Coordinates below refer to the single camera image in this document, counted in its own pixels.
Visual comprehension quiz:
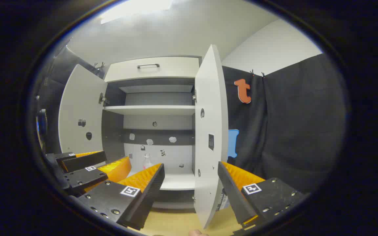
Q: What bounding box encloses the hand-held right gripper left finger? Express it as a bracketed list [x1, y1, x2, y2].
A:
[77, 163, 165, 231]

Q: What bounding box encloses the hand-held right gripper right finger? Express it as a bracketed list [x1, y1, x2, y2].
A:
[217, 161, 305, 230]

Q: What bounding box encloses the clear bottle pink liquid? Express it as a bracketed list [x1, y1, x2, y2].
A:
[142, 153, 154, 171]

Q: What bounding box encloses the white cabinet door camera sticker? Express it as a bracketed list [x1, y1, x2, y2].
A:
[58, 64, 108, 155]

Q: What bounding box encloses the white cabinet door cat sticker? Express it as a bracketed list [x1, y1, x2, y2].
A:
[193, 44, 229, 230]

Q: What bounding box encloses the white cabinet shelf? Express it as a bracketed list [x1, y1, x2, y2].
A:
[104, 105, 196, 116]

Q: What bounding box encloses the white grey cabinet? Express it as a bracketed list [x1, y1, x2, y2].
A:
[101, 56, 203, 210]

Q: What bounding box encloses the white cabinet drawer front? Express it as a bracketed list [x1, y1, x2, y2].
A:
[104, 56, 200, 83]

